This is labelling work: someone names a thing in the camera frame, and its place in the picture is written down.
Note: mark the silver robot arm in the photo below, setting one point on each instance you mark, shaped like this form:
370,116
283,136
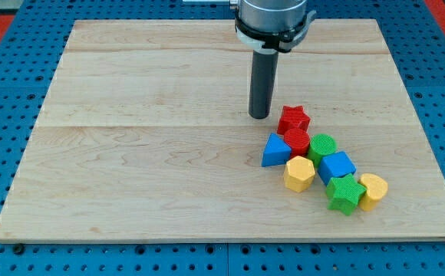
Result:
271,26

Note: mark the red star block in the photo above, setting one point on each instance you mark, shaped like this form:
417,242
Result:
293,117

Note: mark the light wooden board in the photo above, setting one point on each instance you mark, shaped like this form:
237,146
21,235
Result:
144,137

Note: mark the green star block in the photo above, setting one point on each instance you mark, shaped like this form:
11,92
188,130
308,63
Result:
344,194

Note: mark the blue triangle block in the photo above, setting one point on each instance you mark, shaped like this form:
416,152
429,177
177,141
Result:
276,151

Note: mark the red cylinder block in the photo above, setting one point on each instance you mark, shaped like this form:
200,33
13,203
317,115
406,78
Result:
298,140

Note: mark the yellow hexagon block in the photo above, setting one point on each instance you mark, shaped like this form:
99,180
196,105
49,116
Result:
299,174

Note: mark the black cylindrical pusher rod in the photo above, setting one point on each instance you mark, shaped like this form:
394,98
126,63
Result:
262,82

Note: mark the green cylinder block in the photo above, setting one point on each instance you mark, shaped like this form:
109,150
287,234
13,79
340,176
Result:
321,145

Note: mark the blue cube block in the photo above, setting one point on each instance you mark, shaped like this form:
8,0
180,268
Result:
335,165

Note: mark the yellow heart block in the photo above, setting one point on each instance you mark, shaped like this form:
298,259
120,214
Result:
376,190

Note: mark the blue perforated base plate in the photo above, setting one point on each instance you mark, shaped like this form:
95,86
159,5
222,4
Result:
30,51

